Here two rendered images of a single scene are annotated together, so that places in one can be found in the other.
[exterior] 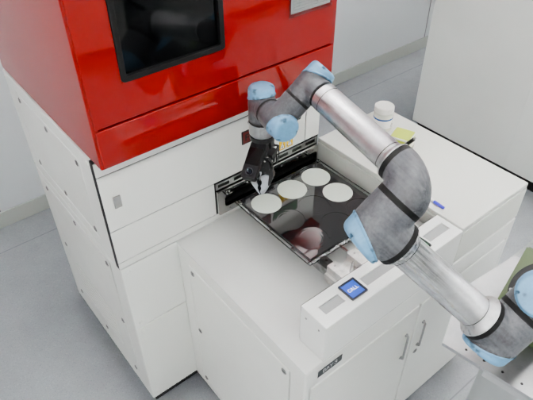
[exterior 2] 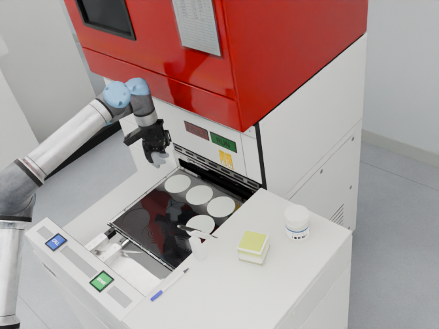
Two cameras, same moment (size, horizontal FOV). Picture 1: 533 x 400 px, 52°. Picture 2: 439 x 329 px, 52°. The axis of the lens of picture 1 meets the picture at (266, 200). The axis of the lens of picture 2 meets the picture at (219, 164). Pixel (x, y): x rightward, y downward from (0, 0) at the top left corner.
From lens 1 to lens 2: 1.97 m
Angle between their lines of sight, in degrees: 64
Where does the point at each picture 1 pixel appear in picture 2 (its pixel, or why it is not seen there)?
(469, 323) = not seen: outside the picture
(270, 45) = (170, 61)
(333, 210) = (172, 226)
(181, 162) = not seen: hidden behind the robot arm
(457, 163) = (241, 314)
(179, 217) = not seen: hidden behind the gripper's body
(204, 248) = (149, 172)
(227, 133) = (173, 112)
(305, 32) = (201, 70)
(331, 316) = (34, 234)
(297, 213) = (167, 204)
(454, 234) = (115, 312)
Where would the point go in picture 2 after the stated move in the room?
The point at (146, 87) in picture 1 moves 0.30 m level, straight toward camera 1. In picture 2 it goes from (97, 36) to (13, 63)
